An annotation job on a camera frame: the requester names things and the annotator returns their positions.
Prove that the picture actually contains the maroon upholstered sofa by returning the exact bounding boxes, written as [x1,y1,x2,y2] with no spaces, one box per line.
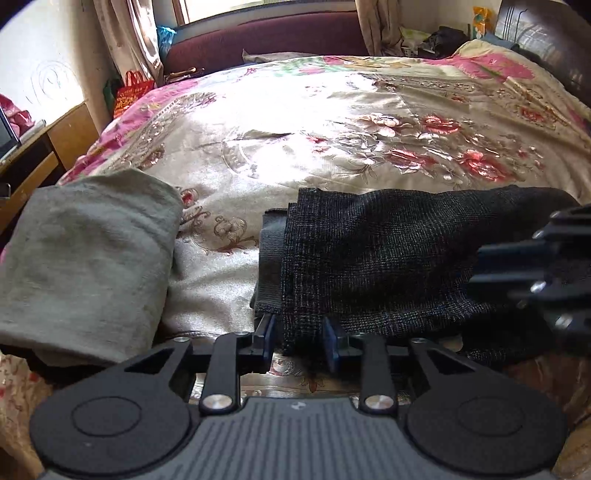
[163,11,370,84]

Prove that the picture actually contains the blue plastic bag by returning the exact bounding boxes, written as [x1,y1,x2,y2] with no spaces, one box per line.
[156,25,177,58]

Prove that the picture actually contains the wooden desk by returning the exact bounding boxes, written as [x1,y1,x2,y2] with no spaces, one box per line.
[0,102,100,250]

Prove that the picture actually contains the dark wooden headboard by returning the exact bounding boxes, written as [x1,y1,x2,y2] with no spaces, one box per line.
[494,0,591,100]

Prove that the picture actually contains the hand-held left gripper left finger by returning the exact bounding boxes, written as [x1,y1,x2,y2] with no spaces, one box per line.
[124,314,278,415]

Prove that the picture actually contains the grey folded cloth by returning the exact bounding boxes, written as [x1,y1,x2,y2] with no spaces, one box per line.
[0,168,184,365]

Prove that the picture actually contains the white and green clutter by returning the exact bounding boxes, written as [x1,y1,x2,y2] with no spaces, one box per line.
[398,25,432,58]

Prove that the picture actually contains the teal pillow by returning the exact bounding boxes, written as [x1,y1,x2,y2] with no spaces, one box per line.
[482,34,520,51]

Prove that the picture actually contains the red gift bag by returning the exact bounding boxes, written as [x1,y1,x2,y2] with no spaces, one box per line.
[113,70,155,121]

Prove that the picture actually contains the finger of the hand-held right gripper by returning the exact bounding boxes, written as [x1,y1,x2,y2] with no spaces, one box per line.
[532,206,591,247]
[467,241,561,303]

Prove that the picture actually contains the pink plastic bag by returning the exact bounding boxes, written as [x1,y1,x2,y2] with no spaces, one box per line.
[0,93,34,139]

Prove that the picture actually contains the black knit pants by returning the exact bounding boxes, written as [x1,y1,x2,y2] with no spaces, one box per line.
[250,185,583,365]

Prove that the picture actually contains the grey pillow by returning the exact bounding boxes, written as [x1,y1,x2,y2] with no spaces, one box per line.
[242,50,319,64]

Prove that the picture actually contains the beige curtain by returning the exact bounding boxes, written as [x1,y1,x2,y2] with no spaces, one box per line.
[92,0,164,88]
[355,0,402,57]

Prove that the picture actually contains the yellow snack packet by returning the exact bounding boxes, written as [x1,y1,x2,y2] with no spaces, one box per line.
[471,6,494,40]

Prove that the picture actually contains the black cloth heap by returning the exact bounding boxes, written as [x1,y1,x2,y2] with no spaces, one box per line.
[422,25,472,60]

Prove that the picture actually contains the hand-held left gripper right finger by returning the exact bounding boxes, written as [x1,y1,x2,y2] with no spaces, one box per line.
[322,316,477,414]

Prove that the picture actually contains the floral satin blanket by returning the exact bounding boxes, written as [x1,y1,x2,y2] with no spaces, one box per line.
[0,39,591,480]

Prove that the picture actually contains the window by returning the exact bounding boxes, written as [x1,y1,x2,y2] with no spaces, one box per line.
[173,0,357,26]

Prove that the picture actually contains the dark monitor screen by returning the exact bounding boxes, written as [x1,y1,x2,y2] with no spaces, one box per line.
[0,107,21,160]

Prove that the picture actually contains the green bag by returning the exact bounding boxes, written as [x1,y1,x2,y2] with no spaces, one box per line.
[102,79,118,120]

